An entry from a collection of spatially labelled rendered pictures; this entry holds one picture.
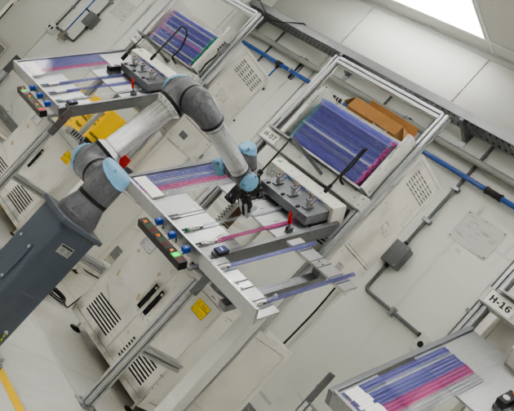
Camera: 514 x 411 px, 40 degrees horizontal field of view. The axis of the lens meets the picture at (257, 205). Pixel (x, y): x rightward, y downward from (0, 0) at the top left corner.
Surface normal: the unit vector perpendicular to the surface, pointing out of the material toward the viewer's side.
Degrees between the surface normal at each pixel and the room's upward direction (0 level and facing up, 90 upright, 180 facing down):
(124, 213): 90
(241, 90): 90
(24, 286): 90
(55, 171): 90
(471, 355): 44
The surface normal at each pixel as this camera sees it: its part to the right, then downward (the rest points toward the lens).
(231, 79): 0.58, 0.49
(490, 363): 0.16, -0.85
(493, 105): -0.47, -0.46
